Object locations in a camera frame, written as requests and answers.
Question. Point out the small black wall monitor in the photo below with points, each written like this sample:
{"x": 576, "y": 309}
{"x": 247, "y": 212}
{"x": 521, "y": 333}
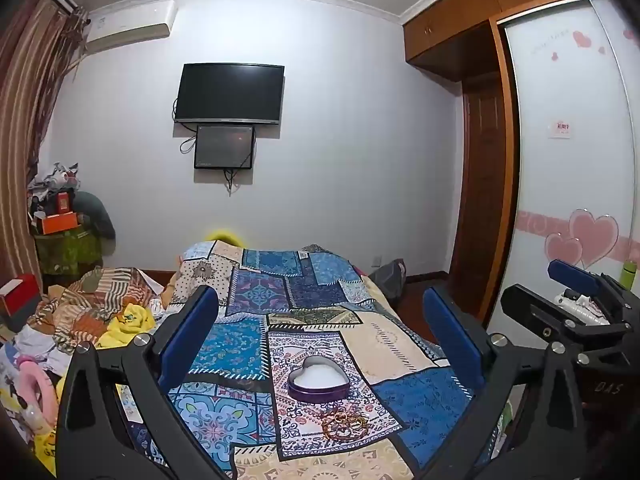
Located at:
{"x": 225, "y": 146}

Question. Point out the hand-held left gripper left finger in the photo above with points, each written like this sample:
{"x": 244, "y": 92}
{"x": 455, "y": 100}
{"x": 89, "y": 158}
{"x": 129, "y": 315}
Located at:
{"x": 192, "y": 330}

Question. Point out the yellow plastic object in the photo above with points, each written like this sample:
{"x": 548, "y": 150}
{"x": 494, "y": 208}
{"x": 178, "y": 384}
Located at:
{"x": 225, "y": 236}

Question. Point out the orange box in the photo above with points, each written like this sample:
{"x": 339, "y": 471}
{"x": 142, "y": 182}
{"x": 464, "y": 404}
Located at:
{"x": 60, "y": 223}

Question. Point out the yellow printed fabric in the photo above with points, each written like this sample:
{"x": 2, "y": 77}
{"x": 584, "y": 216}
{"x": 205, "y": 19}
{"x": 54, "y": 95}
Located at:
{"x": 20, "y": 430}

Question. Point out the yellow cloth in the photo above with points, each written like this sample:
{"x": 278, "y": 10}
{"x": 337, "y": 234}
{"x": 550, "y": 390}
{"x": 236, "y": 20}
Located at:
{"x": 127, "y": 322}

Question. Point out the green cloth-covered stand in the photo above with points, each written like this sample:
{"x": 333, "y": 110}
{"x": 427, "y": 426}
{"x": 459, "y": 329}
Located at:
{"x": 67, "y": 252}

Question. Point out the white air conditioner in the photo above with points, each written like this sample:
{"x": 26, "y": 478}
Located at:
{"x": 130, "y": 25}

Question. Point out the blue patchwork blanket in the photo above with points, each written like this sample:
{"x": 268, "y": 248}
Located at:
{"x": 320, "y": 320}

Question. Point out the brown striped curtain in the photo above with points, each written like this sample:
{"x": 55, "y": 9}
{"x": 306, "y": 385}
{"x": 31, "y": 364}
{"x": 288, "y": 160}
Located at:
{"x": 25, "y": 110}

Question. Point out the wooden wardrobe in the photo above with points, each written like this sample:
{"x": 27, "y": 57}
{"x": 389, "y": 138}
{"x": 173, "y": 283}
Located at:
{"x": 450, "y": 35}

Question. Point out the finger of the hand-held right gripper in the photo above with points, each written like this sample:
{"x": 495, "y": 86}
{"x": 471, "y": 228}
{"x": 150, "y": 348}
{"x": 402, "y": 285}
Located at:
{"x": 575, "y": 276}
{"x": 530, "y": 312}

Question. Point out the white sliding wardrobe door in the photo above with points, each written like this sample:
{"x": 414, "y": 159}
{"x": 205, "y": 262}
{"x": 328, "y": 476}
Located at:
{"x": 550, "y": 185}

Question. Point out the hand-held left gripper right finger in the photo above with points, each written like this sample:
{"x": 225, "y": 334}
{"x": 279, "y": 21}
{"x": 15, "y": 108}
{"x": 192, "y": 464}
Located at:
{"x": 452, "y": 340}

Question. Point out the green bottle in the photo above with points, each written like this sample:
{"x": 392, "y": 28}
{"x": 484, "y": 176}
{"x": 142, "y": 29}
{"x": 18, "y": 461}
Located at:
{"x": 629, "y": 275}

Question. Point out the orange striped cloth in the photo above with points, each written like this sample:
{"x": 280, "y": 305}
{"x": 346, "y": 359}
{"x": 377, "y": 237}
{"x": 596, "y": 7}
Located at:
{"x": 100, "y": 295}

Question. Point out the purple heart-shaped tin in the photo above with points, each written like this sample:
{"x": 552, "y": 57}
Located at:
{"x": 320, "y": 379}

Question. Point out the pile of crumpled bags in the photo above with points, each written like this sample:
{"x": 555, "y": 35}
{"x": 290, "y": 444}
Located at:
{"x": 52, "y": 180}

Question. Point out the white clothes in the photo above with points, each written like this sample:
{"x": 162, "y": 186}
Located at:
{"x": 35, "y": 345}

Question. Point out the black wall television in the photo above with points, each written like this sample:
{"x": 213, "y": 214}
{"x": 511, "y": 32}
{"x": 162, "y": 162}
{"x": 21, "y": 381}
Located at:
{"x": 230, "y": 92}

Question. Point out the red and white door sticker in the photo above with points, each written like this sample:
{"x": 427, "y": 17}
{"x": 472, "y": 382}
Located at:
{"x": 560, "y": 129}

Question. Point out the red and white box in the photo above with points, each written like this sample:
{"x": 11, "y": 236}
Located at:
{"x": 20, "y": 295}

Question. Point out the pink heart decal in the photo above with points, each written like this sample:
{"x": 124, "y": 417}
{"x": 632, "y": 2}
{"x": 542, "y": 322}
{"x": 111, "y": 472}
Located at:
{"x": 592, "y": 232}

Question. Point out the brown wooden door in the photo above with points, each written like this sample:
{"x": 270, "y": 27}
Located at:
{"x": 480, "y": 185}

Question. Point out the small red box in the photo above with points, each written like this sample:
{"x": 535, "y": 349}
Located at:
{"x": 64, "y": 204}

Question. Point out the grey bag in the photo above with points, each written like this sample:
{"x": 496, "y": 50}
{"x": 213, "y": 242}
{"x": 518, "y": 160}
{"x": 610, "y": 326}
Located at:
{"x": 390, "y": 277}

